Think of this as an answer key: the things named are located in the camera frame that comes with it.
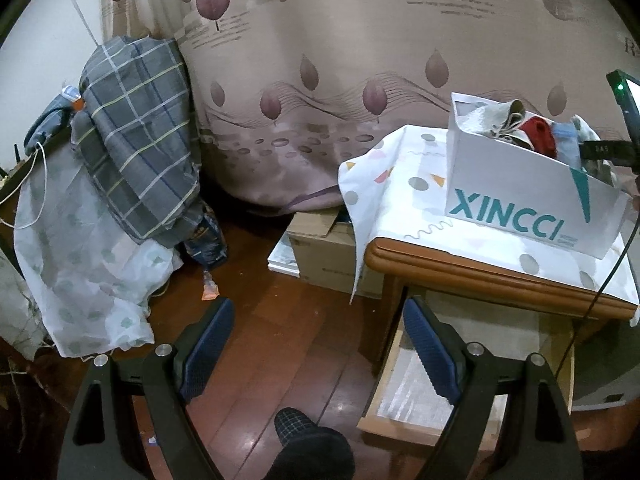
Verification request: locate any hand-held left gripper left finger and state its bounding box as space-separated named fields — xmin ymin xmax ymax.
xmin=57 ymin=296 xmax=237 ymax=480

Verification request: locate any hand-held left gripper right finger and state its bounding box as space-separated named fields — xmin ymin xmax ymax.
xmin=401 ymin=296 xmax=586 ymax=480

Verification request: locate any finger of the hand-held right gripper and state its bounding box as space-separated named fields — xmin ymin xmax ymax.
xmin=580 ymin=141 xmax=640 ymax=163

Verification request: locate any pale blue white underwear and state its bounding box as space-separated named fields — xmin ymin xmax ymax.
xmin=570 ymin=114 xmax=601 ymax=146

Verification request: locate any wooden drawer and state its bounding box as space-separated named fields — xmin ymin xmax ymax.
xmin=356 ymin=292 xmax=576 ymax=453

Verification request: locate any light blue underwear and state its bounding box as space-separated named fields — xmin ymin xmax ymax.
xmin=550 ymin=122 xmax=583 ymax=166

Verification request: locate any red underwear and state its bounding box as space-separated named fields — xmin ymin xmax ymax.
xmin=520 ymin=116 xmax=558 ymax=158

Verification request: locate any white shoe box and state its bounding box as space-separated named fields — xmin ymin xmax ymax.
xmin=445 ymin=91 xmax=631 ymax=261

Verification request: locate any white hexagon print underwear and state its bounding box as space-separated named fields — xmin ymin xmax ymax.
xmin=465 ymin=100 xmax=526 ymax=148

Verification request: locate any orange wrapper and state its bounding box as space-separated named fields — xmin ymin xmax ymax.
xmin=200 ymin=269 xmax=220 ymax=302

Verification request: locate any wooden nightstand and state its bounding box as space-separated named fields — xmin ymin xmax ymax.
xmin=364 ymin=237 xmax=640 ymax=376

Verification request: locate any blue snack bag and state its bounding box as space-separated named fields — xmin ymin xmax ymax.
xmin=182 ymin=202 xmax=226 ymax=268

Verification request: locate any white flat stack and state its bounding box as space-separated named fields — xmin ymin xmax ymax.
xmin=266 ymin=237 xmax=301 ymax=278

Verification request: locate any dark plaid slipper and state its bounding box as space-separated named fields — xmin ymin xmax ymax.
xmin=274 ymin=407 xmax=356 ymax=480

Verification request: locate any brown cardboard box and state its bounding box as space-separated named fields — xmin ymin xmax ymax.
xmin=286 ymin=210 xmax=386 ymax=301

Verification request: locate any white patterned cloth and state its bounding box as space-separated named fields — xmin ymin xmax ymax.
xmin=337 ymin=125 xmax=640 ymax=323

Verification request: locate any sheer white dotted cloth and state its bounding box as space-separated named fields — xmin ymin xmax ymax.
xmin=0 ymin=150 xmax=186 ymax=361

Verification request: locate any large grey box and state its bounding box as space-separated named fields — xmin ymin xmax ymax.
xmin=570 ymin=330 xmax=640 ymax=413

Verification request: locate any grey plaid cloth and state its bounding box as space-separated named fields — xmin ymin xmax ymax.
xmin=79 ymin=35 xmax=203 ymax=248

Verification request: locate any blue grey cloth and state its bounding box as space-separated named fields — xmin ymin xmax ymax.
xmin=25 ymin=95 xmax=83 ymax=148

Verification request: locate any beige leaf print curtain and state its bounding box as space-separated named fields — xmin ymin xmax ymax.
xmin=100 ymin=0 xmax=640 ymax=216

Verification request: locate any black cable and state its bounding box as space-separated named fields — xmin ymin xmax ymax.
xmin=555 ymin=180 xmax=640 ymax=393

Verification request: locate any white cable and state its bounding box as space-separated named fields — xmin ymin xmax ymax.
xmin=0 ymin=140 xmax=48 ymax=231

